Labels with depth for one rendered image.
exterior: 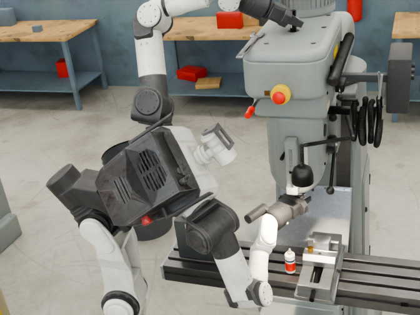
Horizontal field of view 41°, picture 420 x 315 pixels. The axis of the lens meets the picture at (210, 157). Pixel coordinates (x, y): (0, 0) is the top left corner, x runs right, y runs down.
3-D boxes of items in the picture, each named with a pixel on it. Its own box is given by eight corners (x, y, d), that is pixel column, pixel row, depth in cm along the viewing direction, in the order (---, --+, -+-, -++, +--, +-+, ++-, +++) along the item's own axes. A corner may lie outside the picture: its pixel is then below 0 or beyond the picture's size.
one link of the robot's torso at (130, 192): (111, 259, 169) (204, 207, 154) (66, 160, 175) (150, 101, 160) (162, 242, 195) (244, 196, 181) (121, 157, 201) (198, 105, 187)
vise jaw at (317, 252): (335, 269, 212) (335, 260, 210) (302, 264, 216) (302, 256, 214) (337, 259, 217) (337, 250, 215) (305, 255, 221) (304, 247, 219)
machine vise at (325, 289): (334, 305, 205) (334, 282, 200) (294, 299, 210) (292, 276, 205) (345, 247, 234) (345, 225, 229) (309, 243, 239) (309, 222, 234)
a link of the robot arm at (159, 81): (132, 75, 176) (136, 118, 175) (159, 71, 174) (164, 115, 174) (143, 80, 187) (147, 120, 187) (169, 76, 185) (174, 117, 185)
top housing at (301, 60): (324, 103, 167) (324, 52, 160) (240, 100, 176) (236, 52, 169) (343, 53, 206) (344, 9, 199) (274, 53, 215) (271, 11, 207)
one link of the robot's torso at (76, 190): (38, 192, 184) (75, 166, 177) (54, 172, 195) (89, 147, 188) (95, 250, 192) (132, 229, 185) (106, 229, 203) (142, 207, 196)
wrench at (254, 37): (245, 59, 162) (245, 55, 162) (232, 59, 163) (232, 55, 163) (264, 34, 182) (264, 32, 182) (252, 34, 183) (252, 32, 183)
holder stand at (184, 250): (228, 262, 233) (224, 222, 224) (179, 257, 240) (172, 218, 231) (235, 245, 243) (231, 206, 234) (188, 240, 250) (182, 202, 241)
